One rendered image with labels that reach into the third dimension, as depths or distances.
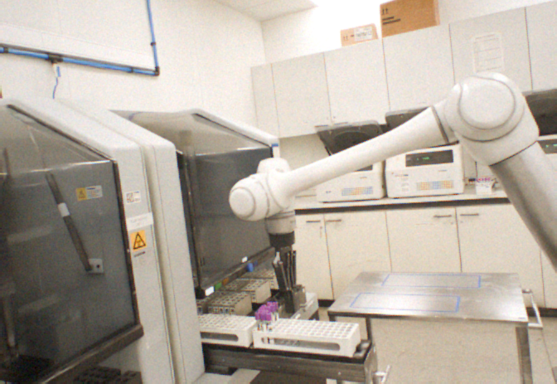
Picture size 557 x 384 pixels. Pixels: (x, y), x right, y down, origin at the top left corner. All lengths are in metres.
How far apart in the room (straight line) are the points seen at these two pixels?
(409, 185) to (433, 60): 1.01
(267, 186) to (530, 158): 0.56
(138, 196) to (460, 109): 0.79
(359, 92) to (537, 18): 1.37
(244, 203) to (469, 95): 0.53
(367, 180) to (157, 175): 2.48
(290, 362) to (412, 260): 2.38
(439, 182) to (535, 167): 2.51
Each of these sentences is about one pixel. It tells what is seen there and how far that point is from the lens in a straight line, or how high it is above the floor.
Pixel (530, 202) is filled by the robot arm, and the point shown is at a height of 1.22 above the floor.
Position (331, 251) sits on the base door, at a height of 0.50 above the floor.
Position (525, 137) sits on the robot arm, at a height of 1.35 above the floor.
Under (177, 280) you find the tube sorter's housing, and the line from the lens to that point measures 1.31.
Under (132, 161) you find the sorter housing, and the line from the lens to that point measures 1.19.
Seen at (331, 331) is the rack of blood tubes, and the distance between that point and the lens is 1.29.
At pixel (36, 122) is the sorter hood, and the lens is 1.31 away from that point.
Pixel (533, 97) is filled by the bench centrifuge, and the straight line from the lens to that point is 3.63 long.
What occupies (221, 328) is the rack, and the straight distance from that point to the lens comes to 1.42.
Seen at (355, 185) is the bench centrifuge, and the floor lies 1.03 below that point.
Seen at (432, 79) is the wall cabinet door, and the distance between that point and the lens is 3.74.
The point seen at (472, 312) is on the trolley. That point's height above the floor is 0.82.
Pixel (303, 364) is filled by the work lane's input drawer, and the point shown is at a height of 0.79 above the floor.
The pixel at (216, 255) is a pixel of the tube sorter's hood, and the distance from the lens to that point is 1.44.
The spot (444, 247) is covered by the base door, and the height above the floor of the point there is 0.52.
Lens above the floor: 1.37
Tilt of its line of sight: 3 degrees down
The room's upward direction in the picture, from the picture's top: 7 degrees counter-clockwise
